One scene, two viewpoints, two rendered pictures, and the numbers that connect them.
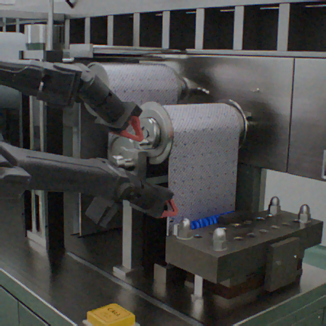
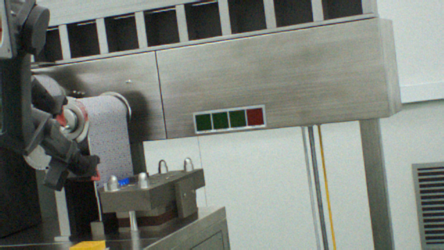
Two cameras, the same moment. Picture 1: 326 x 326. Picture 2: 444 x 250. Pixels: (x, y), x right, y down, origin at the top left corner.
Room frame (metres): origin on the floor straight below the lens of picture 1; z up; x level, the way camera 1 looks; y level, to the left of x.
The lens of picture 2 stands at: (-1.04, 0.63, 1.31)
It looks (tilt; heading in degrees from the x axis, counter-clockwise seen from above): 3 degrees down; 334
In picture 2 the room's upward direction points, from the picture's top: 7 degrees counter-clockwise
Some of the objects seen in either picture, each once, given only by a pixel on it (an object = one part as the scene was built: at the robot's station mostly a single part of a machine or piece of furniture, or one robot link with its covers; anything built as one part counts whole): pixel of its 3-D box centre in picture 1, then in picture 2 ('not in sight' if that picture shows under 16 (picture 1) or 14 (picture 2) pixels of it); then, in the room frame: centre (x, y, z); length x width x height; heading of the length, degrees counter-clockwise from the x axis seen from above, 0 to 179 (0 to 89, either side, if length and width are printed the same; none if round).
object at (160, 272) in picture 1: (201, 260); (121, 218); (1.26, -0.10, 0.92); 0.28 x 0.04 x 0.04; 132
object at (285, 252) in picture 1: (282, 263); (186, 197); (1.14, -0.28, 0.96); 0.10 x 0.03 x 0.11; 132
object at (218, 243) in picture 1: (219, 238); (143, 180); (1.06, -0.12, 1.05); 0.04 x 0.04 x 0.04
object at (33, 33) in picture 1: (44, 34); not in sight; (1.84, 0.43, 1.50); 0.14 x 0.14 x 0.06
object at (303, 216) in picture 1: (304, 212); (188, 164); (1.27, -0.36, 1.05); 0.04 x 0.04 x 0.04
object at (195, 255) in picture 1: (249, 240); (156, 189); (1.20, -0.21, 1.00); 0.40 x 0.16 x 0.06; 132
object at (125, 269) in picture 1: (128, 213); (60, 188); (1.23, 0.08, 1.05); 0.06 x 0.05 x 0.31; 132
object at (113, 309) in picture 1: (110, 318); (87, 248); (0.95, 0.10, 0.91); 0.07 x 0.07 x 0.02; 42
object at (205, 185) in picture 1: (204, 191); (112, 160); (1.26, -0.10, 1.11); 0.23 x 0.01 x 0.18; 132
